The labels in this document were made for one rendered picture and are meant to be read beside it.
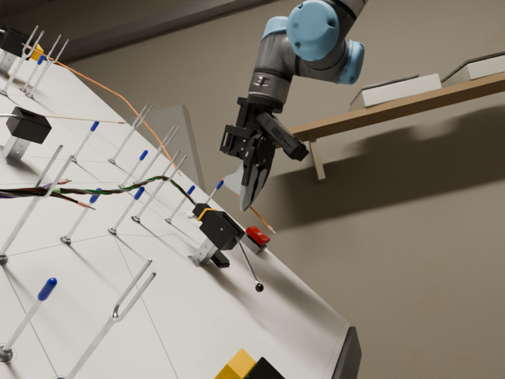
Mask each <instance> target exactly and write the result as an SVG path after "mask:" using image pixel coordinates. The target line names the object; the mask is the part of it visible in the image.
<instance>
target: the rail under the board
mask: <svg viewBox="0 0 505 379"><path fill-rule="evenodd" d="M361 355H362V353H361V347H360V344H359V340H358V335H357V332H356V328H355V327H354V326H352V327H349V329H348V332H347V334H346V338H345V341H344V343H343V346H342V349H341V352H340V355H339V358H338V361H337V364H336V366H335V369H334V373H333V375H332V378H331V379H357V376H358V370H359V366H360V362H361Z"/></svg>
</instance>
